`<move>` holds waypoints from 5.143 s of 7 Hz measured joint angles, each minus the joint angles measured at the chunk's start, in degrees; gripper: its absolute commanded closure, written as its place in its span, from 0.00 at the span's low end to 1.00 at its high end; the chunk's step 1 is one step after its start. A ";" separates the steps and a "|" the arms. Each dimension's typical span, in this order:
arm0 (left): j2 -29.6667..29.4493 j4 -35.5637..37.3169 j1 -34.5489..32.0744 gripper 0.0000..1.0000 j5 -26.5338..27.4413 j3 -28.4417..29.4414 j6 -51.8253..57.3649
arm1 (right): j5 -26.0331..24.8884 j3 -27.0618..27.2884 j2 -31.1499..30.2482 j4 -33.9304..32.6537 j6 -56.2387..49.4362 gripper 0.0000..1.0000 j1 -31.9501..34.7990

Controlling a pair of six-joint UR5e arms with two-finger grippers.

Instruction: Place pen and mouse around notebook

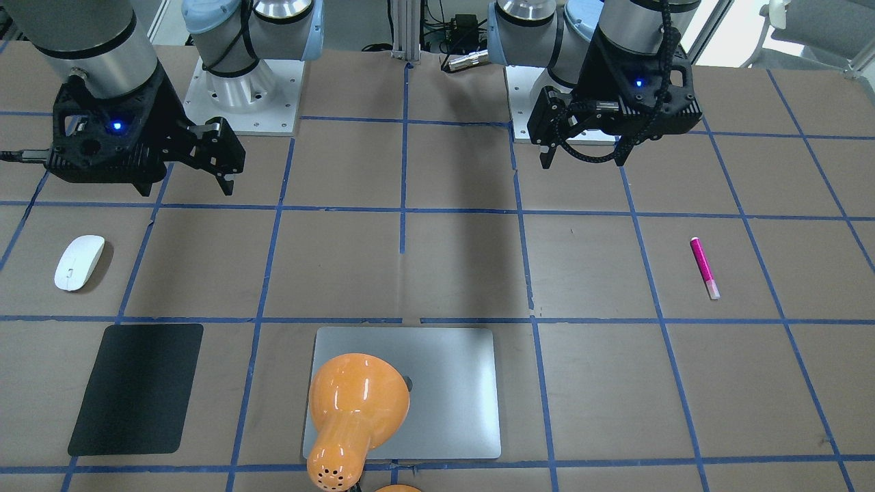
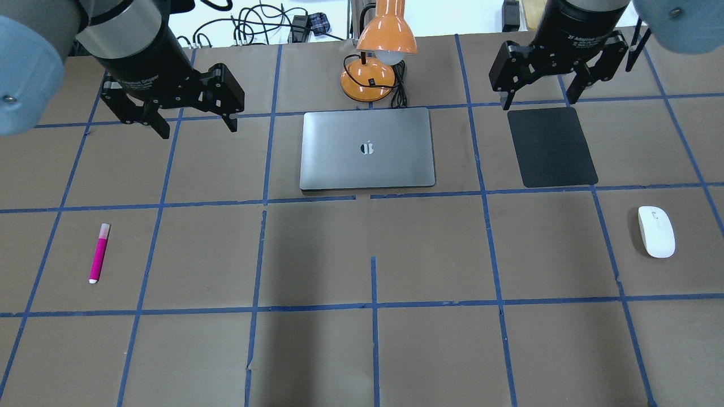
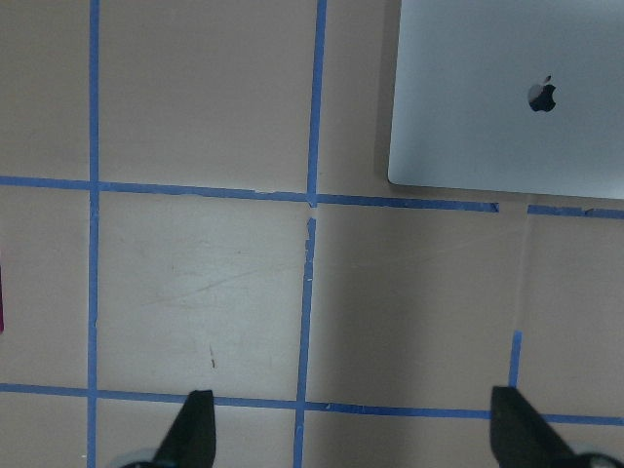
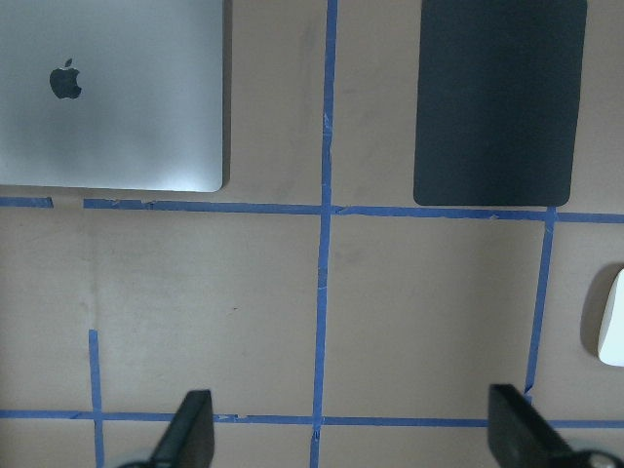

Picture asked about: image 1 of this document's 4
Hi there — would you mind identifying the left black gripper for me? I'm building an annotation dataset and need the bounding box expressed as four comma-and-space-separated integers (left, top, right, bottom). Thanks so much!
527, 27, 703, 170

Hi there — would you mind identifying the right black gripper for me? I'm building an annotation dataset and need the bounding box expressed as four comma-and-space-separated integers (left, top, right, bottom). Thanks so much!
44, 64, 246, 196

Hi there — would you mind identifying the pink pen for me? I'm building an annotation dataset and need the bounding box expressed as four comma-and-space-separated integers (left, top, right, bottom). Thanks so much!
690, 236, 721, 300

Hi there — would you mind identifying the white computer mouse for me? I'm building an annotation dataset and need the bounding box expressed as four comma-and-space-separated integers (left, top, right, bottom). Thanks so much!
54, 234, 106, 292

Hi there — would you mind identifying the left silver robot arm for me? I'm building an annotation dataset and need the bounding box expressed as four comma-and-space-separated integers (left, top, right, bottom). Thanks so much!
487, 1, 703, 169

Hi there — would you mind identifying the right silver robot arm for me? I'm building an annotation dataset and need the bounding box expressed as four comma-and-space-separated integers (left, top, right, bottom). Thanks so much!
2, 1, 324, 197

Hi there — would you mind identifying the black mousepad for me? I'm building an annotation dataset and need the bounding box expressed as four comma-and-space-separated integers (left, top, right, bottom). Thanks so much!
68, 323, 204, 456

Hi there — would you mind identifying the silver laptop notebook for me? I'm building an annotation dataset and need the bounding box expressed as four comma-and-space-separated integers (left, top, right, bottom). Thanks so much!
312, 326, 501, 461

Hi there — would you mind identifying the black power adapter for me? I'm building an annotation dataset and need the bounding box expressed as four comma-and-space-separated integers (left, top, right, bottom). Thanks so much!
450, 14, 479, 36

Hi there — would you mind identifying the grey office chair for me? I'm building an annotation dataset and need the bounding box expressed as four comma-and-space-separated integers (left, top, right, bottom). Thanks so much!
740, 1, 874, 71

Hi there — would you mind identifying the orange desk lamp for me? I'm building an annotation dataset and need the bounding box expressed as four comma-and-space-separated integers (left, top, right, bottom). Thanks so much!
307, 353, 410, 491

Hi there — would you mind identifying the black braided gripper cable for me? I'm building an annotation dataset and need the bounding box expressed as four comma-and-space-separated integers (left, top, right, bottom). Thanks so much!
551, 0, 684, 165

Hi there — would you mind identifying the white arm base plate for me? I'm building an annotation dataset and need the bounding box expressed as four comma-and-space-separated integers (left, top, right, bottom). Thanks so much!
504, 66, 623, 145
182, 58, 306, 137

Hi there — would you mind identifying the silver cable connector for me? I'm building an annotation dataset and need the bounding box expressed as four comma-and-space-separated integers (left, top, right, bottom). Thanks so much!
442, 49, 490, 74

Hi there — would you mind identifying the aluminium frame post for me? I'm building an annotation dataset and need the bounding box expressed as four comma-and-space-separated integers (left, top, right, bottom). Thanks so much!
390, 1, 424, 66

